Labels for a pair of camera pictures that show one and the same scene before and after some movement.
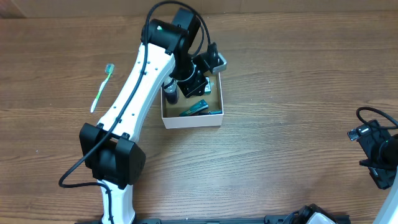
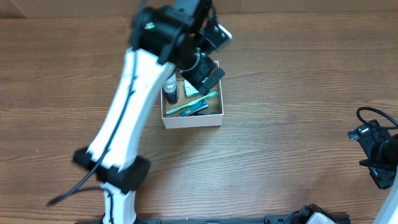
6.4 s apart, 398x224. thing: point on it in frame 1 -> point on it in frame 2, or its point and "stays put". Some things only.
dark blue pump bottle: x=171 y=90 stays put
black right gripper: x=383 y=175 stays put
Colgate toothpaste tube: x=202 y=105 stays put
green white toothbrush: x=109 y=70 -> x=211 y=95
